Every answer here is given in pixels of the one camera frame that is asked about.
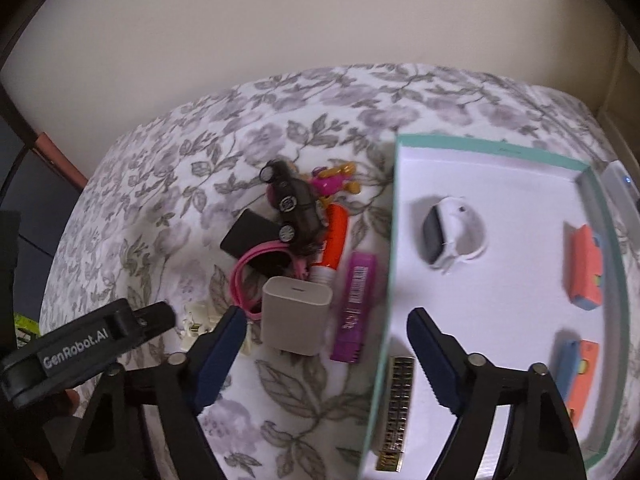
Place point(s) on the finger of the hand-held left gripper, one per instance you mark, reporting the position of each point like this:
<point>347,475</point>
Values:
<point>152,321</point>

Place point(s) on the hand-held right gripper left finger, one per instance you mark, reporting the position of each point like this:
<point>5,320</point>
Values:
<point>220,360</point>

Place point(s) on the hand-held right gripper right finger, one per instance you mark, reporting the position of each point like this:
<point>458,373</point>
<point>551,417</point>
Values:
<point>435,360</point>

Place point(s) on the cream claw hair clip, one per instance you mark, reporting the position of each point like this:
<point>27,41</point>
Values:
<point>195,325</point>

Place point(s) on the pink watch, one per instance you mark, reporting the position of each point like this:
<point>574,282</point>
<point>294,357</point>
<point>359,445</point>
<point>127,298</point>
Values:
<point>240,285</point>

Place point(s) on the grey charger cube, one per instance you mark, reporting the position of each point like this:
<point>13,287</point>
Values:
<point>295,315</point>

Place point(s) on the purple tube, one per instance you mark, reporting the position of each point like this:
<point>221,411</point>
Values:
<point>352,310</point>

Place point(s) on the white box with teal rim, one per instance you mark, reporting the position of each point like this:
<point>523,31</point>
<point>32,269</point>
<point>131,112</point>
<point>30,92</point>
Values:
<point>520,285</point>

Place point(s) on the black square case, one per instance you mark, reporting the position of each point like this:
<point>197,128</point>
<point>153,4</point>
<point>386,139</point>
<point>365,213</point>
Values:
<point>245,235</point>

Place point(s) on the white smartwatch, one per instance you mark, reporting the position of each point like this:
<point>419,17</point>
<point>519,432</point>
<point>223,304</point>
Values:
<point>460,230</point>

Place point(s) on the orange and blue block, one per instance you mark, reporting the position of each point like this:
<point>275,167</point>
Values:
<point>585,265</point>
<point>575,385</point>

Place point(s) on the orange glue stick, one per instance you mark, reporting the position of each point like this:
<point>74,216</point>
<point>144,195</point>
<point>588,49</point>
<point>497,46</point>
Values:
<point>334,235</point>

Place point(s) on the black toy car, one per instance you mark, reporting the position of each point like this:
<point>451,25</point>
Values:
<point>300,200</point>

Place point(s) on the pink doll toy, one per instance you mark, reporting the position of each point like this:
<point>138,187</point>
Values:
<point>325,185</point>

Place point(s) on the green packet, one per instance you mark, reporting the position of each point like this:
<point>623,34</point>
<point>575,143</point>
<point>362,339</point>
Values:
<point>25,327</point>

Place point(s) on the dark blue cabinet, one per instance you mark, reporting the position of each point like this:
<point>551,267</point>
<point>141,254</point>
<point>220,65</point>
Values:
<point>30,200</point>

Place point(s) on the floral print blanket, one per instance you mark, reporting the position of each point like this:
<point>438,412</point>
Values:
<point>200,160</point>

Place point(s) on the red board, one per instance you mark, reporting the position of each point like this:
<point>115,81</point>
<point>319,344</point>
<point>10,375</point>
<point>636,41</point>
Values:
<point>57,160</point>

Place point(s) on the white power bank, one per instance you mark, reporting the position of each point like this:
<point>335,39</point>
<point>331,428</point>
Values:
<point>620,185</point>

